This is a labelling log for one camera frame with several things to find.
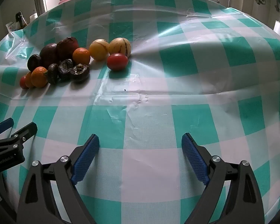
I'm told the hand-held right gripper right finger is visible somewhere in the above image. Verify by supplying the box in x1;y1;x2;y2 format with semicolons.
181;133;265;224

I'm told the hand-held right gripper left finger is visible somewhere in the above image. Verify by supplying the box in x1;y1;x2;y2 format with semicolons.
16;134;101;224

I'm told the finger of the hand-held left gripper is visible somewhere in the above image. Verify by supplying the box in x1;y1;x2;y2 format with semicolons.
0;122;38;154
0;118;14;141

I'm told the red tomato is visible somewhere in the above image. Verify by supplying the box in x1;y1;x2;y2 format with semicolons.
107;53;129;71
20;75;29;89

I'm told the orange tangerine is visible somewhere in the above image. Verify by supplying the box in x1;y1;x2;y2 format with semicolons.
30;67;48;88
25;71;34;88
72;48;91;65

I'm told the teal checked tablecloth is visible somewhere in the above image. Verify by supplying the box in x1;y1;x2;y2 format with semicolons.
0;0;280;224

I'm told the dark maroon avocado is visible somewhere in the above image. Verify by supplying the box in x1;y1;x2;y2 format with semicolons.
39;43;60;68

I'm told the dark glass bottle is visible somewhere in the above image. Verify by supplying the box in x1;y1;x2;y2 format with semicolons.
15;11;28;29

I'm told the steel thermos flask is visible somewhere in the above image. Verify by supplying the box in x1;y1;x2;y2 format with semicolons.
34;0;48;17

